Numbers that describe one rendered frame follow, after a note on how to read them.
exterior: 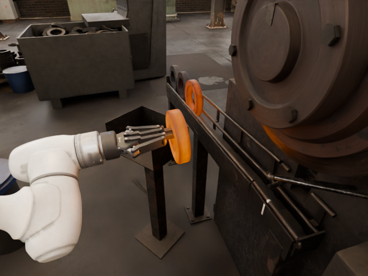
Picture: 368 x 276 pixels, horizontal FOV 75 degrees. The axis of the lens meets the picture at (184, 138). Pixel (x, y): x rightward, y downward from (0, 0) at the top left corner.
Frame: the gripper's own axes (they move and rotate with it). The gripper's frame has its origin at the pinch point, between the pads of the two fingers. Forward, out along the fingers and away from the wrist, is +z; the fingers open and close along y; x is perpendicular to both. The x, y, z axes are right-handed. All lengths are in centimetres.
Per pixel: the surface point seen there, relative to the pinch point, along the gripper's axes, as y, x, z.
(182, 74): -67, -9, 22
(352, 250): 40.8, -5.6, 21.0
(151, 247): -21, -83, -14
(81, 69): -214, -42, -47
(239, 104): -16.6, -4.6, 28.8
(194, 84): -48, -7, 22
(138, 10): -267, 3, 27
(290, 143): 23.9, 7.6, 17.7
